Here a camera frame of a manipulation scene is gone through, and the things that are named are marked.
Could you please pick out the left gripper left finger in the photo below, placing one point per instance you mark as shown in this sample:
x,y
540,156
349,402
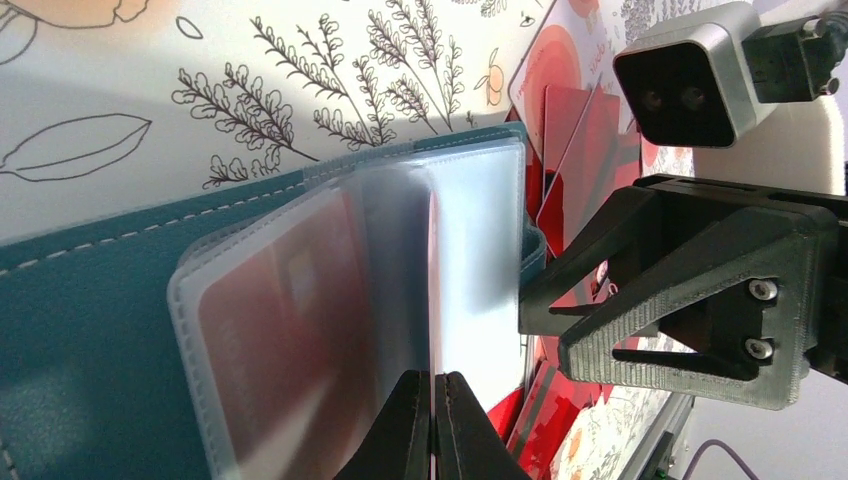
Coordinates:
x,y
397,446

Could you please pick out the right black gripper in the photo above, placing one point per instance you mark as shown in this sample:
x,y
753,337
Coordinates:
x,y
754,285

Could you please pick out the floral table mat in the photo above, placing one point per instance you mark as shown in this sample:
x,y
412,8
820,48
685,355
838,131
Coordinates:
x,y
111,107

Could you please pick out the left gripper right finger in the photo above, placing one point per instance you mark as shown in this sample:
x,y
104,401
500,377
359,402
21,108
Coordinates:
x,y
466,445

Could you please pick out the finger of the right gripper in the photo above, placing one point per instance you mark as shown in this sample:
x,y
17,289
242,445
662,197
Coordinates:
x,y
630,232

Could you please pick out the teal card holder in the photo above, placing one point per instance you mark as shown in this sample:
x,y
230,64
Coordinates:
x,y
92,381

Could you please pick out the pile of red cards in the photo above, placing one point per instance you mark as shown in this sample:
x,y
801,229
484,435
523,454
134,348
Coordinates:
x,y
559,429

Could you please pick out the white red-circle card left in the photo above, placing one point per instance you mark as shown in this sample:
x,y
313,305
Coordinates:
x,y
573,47

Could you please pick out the red card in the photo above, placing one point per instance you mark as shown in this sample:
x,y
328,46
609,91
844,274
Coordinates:
x,y
284,324

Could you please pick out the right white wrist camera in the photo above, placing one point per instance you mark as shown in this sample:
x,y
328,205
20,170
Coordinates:
x,y
753,95

